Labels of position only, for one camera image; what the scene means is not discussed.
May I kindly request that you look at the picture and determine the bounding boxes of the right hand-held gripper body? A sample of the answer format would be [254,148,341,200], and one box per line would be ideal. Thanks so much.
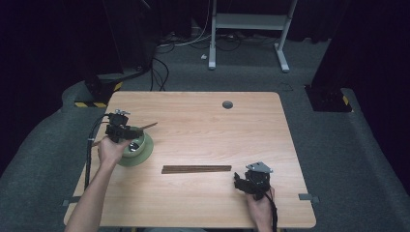
[245,161,275,201]

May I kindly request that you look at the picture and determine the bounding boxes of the white metal stand frame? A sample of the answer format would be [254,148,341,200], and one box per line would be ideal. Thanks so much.
[207,0,299,73]

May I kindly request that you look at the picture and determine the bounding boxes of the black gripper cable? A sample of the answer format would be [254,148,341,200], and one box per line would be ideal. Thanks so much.
[83,113,112,191]
[259,183,279,232]

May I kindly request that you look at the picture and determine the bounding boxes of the person's right hand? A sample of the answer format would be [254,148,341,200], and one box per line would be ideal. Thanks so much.
[246,187,277,226]

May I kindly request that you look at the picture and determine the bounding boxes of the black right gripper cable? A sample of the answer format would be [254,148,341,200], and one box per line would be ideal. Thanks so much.
[259,183,279,232]

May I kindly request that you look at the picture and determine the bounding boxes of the white floor cable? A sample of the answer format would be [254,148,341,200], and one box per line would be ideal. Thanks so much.
[157,0,215,48]

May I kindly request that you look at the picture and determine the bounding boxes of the green ceramic bowl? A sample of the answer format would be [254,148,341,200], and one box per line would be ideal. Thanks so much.
[120,129,147,159]

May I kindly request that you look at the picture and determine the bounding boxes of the black floor cable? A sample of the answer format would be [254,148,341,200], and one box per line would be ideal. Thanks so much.
[149,57,170,93]

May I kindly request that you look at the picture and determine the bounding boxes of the black stand base striped tape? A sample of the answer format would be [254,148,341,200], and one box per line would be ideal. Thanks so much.
[304,84,353,113]
[73,69,156,109]

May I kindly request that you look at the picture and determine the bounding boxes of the grey table edge bracket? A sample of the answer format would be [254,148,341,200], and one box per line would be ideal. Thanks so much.
[298,192,321,204]
[61,195,81,208]

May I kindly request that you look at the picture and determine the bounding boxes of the bundle of black floor cables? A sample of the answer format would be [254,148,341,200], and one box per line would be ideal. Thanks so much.
[214,31,279,53]

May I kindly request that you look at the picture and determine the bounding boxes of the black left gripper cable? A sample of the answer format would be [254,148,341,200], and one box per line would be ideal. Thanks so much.
[83,113,112,191]

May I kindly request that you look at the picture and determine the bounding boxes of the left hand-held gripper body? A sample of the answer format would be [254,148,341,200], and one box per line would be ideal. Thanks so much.
[104,108,132,144]

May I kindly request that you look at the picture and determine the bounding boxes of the person's left hand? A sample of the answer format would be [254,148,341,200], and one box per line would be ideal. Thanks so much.
[97,138,132,168]

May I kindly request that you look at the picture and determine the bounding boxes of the row of wooden chopsticks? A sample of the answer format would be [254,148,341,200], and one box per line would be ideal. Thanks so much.
[161,164,233,175]

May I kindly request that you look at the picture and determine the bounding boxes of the green ceramic plate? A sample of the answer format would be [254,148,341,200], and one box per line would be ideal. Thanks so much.
[117,131,155,167]

